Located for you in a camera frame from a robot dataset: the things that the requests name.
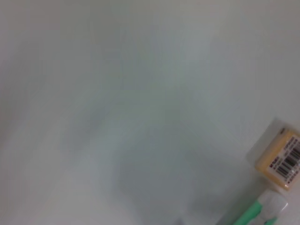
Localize beige eraser with barcode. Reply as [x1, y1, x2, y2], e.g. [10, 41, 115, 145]
[255, 126, 300, 192]

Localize mint green pen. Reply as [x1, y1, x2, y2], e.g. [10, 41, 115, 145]
[215, 189, 289, 225]

